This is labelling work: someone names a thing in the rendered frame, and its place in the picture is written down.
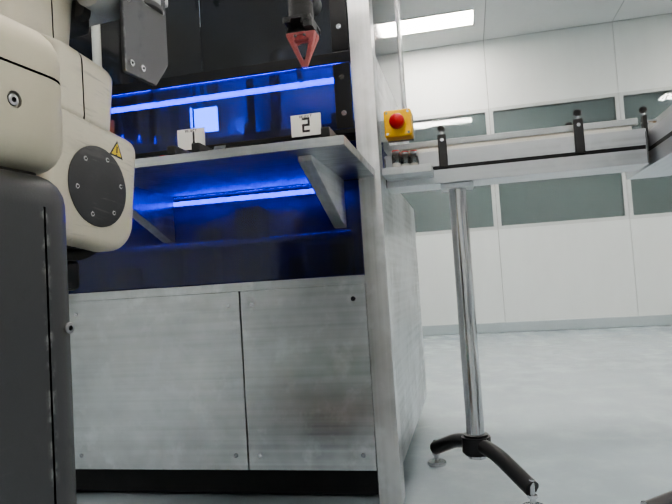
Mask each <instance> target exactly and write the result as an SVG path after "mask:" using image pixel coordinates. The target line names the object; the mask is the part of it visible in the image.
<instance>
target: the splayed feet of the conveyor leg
mask: <svg viewBox="0 0 672 504"><path fill-rule="evenodd" d="M455 448H462V452H463V453H464V454H465V455H466V456H469V457H488V458H489V459H490V460H492V461H493V462H494V463H495V464H496V465H497V466H498V467H499V468H500V469H501V470H502V471H503V472H504V473H505V474H506V475H507V476H508V477H509V478H510V479H511V480H512V481H513V482H514V483H515V484H516V485H517V486H518V487H519V488H520V489H521V490H522V491H523V492H524V493H525V494H526V495H527V497H528V498H529V499H530V501H529V502H524V503H523V504H542V503H540V502H536V499H537V498H538V495H537V494H535V493H536V492H537V490H538V488H539V484H538V482H537V481H536V480H534V479H533V478H532V477H531V476H530V475H529V474H528V473H527V472H526V471H525V470H524V469H523V468H522V467H521V466H520V465H519V464H518V463H517V462H516V461H515V460H514V459H513V458H512V457H511V456H510V455H509V454H508V453H506V452H505V451H504V450H502V449H501V448H500V447H498V446H497V445H495V444H494V443H492V442H491V436H490V435H489V434H488V433H487V432H485V434H484V435H482V436H469V435H467V433H466V432H465V433H455V434H450V435H447V436H445V437H442V438H440V439H438V440H433V442H432V443H431V444H430V450H431V452H432V455H433V456H434V458H433V459H429V460H428V461H427V465H429V466H430V467H443V466H445V465H446V464H447V462H446V460H445V459H441V458H439V455H440V454H441V453H444V452H446V451H449V450H452V449H455Z"/></svg>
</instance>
